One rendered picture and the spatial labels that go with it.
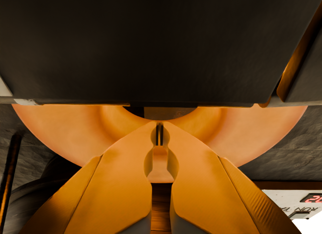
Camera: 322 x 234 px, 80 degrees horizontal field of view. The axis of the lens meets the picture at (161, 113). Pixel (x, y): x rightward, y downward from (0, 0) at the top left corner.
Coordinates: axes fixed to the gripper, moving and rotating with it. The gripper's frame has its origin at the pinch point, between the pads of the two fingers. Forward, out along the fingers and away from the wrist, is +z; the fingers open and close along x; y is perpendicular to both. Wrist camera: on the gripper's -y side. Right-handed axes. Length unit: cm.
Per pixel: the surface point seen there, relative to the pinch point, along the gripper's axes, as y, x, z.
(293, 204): 33, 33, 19
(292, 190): 26.0, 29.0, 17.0
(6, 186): 9.4, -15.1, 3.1
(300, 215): 39, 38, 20
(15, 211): 16.4, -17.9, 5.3
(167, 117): 3.2, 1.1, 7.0
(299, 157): 16.5, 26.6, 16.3
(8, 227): 16.6, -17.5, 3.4
